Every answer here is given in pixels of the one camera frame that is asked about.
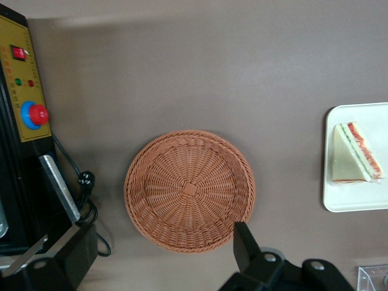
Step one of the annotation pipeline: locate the clear acrylic bottle rack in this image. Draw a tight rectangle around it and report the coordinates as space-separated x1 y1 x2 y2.
356 263 388 291

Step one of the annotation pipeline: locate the beige plastic tray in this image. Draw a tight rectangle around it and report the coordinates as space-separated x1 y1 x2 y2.
323 102 388 213

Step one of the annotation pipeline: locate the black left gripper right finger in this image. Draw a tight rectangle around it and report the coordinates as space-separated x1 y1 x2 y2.
218 221 355 291

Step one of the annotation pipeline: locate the triangular sandwich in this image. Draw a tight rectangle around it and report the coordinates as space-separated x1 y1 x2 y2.
332 121 384 184

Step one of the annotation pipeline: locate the black power cable with plug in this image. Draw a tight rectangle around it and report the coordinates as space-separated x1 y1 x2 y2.
51 133 112 258

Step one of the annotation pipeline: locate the black machine with yellow panel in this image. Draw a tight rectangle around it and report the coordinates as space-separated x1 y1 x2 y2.
0 5 81 255

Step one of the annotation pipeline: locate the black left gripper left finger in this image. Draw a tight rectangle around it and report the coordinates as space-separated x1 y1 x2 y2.
0 222 99 291

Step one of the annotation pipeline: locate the brown round wicker basket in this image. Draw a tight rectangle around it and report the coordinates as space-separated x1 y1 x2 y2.
124 129 256 254

